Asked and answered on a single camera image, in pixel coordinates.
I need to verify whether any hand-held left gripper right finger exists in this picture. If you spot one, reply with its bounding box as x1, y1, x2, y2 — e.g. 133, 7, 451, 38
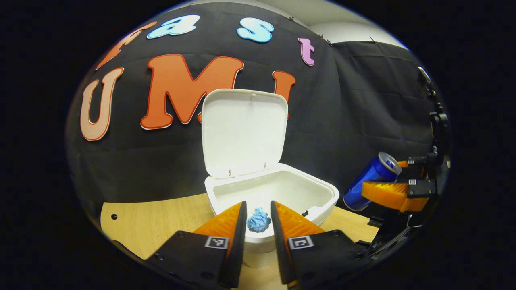
270, 200, 373, 290

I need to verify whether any blue paper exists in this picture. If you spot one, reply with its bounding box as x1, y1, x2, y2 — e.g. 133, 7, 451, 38
246, 207, 272, 233

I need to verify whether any wooden desktop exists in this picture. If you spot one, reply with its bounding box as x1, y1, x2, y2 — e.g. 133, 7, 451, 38
100, 193, 379, 290

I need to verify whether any white desktop garbage bin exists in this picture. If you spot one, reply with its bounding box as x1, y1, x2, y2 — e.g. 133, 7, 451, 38
201, 89, 340, 269

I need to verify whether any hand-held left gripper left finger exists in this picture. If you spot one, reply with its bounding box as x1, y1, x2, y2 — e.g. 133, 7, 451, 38
145, 201, 248, 289

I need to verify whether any black backdrop cloth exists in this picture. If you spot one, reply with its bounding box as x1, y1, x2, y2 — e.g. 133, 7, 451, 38
64, 2, 448, 230

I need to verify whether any blue pop can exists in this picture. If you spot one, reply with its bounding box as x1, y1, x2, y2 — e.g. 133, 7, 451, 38
343, 152, 402, 211

